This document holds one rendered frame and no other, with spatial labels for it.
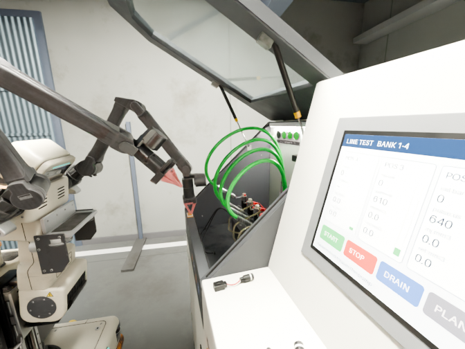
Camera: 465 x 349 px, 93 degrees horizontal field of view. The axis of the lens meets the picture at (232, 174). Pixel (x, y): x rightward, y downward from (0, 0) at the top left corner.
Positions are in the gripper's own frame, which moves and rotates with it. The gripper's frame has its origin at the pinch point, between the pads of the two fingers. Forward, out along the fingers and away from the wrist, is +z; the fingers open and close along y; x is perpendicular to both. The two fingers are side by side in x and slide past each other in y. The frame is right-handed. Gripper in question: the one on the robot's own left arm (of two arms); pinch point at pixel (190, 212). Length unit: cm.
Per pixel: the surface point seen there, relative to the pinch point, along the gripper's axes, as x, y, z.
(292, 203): -25, -61, -23
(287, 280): -20, -69, -4
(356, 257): -24, -86, -21
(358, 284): -23, -88, -17
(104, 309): 72, 57, 94
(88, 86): 82, 174, -93
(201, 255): 0.4, -39.8, 1.6
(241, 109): -86, 155, -61
